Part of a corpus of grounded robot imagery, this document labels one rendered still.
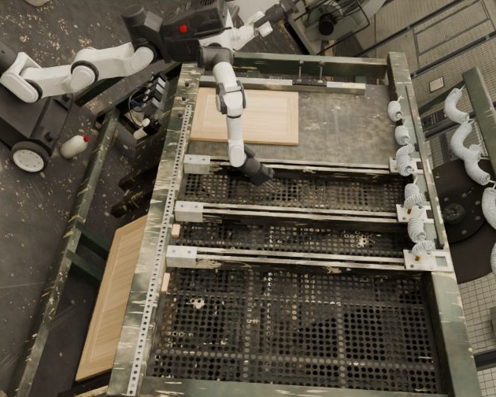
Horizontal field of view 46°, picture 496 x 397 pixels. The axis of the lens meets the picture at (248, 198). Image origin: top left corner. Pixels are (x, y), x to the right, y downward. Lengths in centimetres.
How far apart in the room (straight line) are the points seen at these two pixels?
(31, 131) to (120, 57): 68
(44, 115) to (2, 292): 101
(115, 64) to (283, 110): 92
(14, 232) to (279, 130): 147
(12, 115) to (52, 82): 28
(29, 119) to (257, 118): 124
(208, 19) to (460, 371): 183
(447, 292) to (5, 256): 209
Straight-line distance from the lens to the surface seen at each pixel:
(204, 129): 316
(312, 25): 847
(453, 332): 241
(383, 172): 293
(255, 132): 314
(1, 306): 310
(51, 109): 356
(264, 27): 325
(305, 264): 249
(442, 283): 253
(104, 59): 313
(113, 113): 396
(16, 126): 336
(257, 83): 344
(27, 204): 340
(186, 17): 285
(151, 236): 262
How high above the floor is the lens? 245
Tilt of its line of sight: 28 degrees down
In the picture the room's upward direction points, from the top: 65 degrees clockwise
